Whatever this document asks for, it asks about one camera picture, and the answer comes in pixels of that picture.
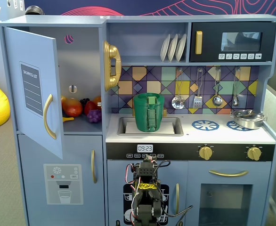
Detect black toy microwave door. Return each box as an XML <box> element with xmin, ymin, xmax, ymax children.
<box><xmin>190</xmin><ymin>21</ymin><xmax>276</xmax><ymax>63</ymax></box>

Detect blue oven door with window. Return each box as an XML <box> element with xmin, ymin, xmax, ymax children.
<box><xmin>187</xmin><ymin>161</ymin><xmax>273</xmax><ymax>226</ymax></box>

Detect black trailing cable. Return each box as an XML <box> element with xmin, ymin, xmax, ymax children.
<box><xmin>161</xmin><ymin>205</ymin><xmax>194</xmax><ymax>218</ymax></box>

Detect metal ladle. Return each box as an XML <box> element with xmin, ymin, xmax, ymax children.
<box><xmin>212</xmin><ymin>67</ymin><xmax>223</xmax><ymax>107</ymax></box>

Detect white toy plate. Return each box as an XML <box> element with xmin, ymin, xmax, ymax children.
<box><xmin>175</xmin><ymin>33</ymin><xmax>187</xmax><ymax>62</ymax></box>
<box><xmin>160</xmin><ymin>33</ymin><xmax>171</xmax><ymax>63</ymax></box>
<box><xmin>168</xmin><ymin>33</ymin><xmax>179</xmax><ymax>63</ymax></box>

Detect open blue fridge door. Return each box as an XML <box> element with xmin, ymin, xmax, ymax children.
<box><xmin>3</xmin><ymin>26</ymin><xmax>64</xmax><ymax>160</ymax></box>

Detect gold curved cabinet door handle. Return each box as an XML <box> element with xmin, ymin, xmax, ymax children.
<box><xmin>43</xmin><ymin>94</ymin><xmax>57</xmax><ymax>140</ymax></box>

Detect red toy strawberry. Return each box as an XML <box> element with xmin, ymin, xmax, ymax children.
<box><xmin>84</xmin><ymin>101</ymin><xmax>98</xmax><ymax>116</ymax></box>

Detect gold oven door handle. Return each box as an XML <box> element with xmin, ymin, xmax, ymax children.
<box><xmin>208</xmin><ymin>169</ymin><xmax>249</xmax><ymax>178</ymax></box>

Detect gold toy telephone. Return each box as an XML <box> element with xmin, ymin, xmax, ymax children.
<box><xmin>103</xmin><ymin>40</ymin><xmax>122</xmax><ymax>92</ymax></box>

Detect metal toy pot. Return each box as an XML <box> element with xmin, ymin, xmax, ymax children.
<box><xmin>230</xmin><ymin>109</ymin><xmax>268</xmax><ymax>130</ymax></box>

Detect gold fridge door handle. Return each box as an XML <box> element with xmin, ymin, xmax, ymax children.
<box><xmin>91</xmin><ymin>149</ymin><xmax>97</xmax><ymax>184</ymax></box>

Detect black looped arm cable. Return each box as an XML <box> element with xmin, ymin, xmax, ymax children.
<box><xmin>152</xmin><ymin>159</ymin><xmax>171</xmax><ymax>186</ymax></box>

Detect gold stove knob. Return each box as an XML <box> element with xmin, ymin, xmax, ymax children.
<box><xmin>247</xmin><ymin>146</ymin><xmax>262</xmax><ymax>161</ymax></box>
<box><xmin>198</xmin><ymin>145</ymin><xmax>213</xmax><ymax>161</ymax></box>

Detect gold dishwasher door handle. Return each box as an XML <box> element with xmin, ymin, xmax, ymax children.
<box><xmin>175</xmin><ymin>183</ymin><xmax>180</xmax><ymax>215</ymax></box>

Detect blue dishwasher door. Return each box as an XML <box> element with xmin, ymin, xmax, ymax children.
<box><xmin>107</xmin><ymin>160</ymin><xmax>188</xmax><ymax>226</ymax></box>

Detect orange red toy mango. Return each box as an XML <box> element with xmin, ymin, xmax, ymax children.
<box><xmin>61</xmin><ymin>96</ymin><xmax>83</xmax><ymax>118</ymax></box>

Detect blue toy kitchen unit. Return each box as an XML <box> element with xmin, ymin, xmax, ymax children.
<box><xmin>0</xmin><ymin>14</ymin><xmax>276</xmax><ymax>226</ymax></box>

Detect metal skimmer spoon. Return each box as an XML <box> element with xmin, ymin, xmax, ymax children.
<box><xmin>171</xmin><ymin>68</ymin><xmax>185</xmax><ymax>110</ymax></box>

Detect red white servo cable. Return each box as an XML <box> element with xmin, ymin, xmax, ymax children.
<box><xmin>124</xmin><ymin>163</ymin><xmax>138</xmax><ymax>192</ymax></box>

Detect green plastic cup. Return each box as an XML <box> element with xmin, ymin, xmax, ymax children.
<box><xmin>132</xmin><ymin>93</ymin><xmax>165</xmax><ymax>132</ymax></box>

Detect gold microwave handle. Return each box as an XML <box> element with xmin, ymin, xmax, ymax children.
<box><xmin>195</xmin><ymin>31</ymin><xmax>203</xmax><ymax>55</ymax></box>

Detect grey toy sink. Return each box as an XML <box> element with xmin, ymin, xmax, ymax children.
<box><xmin>117</xmin><ymin>116</ymin><xmax>184</xmax><ymax>137</ymax></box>

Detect purple toy grapes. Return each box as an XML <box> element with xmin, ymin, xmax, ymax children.
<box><xmin>87</xmin><ymin>109</ymin><xmax>102</xmax><ymax>123</ymax></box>

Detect blue fridge door water dispenser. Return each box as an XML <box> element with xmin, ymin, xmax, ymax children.
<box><xmin>17</xmin><ymin>134</ymin><xmax>106</xmax><ymax>226</ymax></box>

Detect metal slotted spatula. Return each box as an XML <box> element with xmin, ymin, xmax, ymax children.
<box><xmin>193</xmin><ymin>68</ymin><xmax>203</xmax><ymax>109</ymax></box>

